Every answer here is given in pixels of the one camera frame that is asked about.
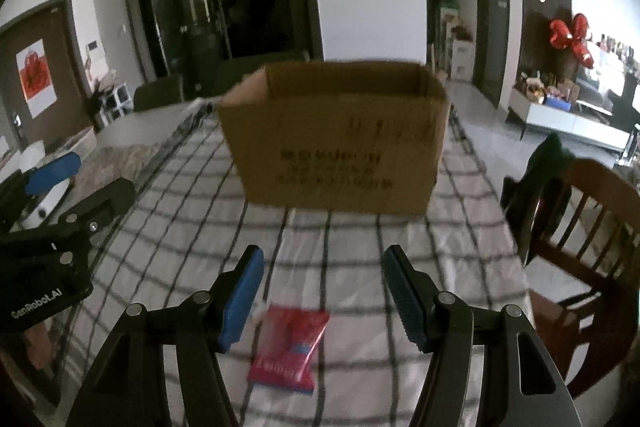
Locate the brown cardboard box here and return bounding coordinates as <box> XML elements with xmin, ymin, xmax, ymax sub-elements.
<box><xmin>217</xmin><ymin>61</ymin><xmax>451</xmax><ymax>217</ymax></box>

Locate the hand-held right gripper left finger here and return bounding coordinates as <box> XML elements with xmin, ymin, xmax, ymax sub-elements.
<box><xmin>75</xmin><ymin>244</ymin><xmax>266</xmax><ymax>427</ymax></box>

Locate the red pink snack packet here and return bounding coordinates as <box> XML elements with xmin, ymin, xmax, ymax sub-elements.
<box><xmin>247</xmin><ymin>305</ymin><xmax>331</xmax><ymax>395</ymax></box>

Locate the white low cabinet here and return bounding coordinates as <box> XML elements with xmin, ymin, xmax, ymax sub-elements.
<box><xmin>507</xmin><ymin>99</ymin><xmax>632</xmax><ymax>154</ymax></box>

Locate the brown wooden chair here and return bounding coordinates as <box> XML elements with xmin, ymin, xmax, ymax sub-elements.
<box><xmin>520</xmin><ymin>157</ymin><xmax>640</xmax><ymax>400</ymax></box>

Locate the wide dark upholstered chair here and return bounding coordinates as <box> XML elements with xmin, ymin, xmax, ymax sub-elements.
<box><xmin>219</xmin><ymin>52</ymin><xmax>310</xmax><ymax>96</ymax></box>

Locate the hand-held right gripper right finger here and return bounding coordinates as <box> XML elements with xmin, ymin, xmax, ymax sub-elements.
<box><xmin>382</xmin><ymin>244</ymin><xmax>583</xmax><ymax>427</ymax></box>

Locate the dark cloth on chair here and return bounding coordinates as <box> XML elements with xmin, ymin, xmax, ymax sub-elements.
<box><xmin>501</xmin><ymin>133</ymin><xmax>576</xmax><ymax>265</ymax></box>

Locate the floral patterned cloth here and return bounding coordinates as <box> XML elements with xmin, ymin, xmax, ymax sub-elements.
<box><xmin>75</xmin><ymin>142</ymin><xmax>171</xmax><ymax>188</ymax></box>

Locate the small dark upholstered chair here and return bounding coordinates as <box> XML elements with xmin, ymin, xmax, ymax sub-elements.
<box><xmin>134</xmin><ymin>74</ymin><xmax>185</xmax><ymax>112</ymax></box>

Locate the row of bottles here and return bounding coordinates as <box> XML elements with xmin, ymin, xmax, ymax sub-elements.
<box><xmin>597</xmin><ymin>34</ymin><xmax>640</xmax><ymax>72</ymax></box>

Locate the checked white tablecloth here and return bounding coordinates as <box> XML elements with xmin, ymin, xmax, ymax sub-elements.
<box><xmin>65</xmin><ymin>102</ymin><xmax>533</xmax><ymax>427</ymax></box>

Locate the red door poster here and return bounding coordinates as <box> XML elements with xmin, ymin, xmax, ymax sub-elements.
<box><xmin>16</xmin><ymin>39</ymin><xmax>57</xmax><ymax>118</ymax></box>

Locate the brown entrance door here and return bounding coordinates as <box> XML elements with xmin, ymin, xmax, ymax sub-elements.
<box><xmin>0</xmin><ymin>0</ymin><xmax>96</xmax><ymax>148</ymax></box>

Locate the white storage box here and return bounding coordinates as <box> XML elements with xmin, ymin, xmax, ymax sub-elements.
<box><xmin>452</xmin><ymin>39</ymin><xmax>473</xmax><ymax>82</ymax></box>

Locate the dark interior door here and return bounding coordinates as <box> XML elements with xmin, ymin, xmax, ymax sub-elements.
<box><xmin>474</xmin><ymin>0</ymin><xmax>511</xmax><ymax>108</ymax></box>

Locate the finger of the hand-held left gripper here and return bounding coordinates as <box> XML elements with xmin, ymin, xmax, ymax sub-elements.
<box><xmin>0</xmin><ymin>152</ymin><xmax>82</xmax><ymax>228</ymax></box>
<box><xmin>0</xmin><ymin>178</ymin><xmax>137</xmax><ymax>258</ymax></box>

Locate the red balloon decoration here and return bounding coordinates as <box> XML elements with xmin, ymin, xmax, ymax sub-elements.
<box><xmin>547</xmin><ymin>13</ymin><xmax>596</xmax><ymax>68</ymax></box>

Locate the flower basket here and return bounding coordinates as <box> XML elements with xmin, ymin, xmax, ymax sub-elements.
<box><xmin>520</xmin><ymin>77</ymin><xmax>548</xmax><ymax>104</ymax></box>

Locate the white shelf unit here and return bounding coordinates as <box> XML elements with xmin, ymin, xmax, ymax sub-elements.
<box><xmin>97</xmin><ymin>79</ymin><xmax>133</xmax><ymax>122</ymax></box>

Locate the green tall box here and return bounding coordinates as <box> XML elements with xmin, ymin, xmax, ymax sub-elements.
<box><xmin>439</xmin><ymin>3</ymin><xmax>461</xmax><ymax>58</ymax></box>

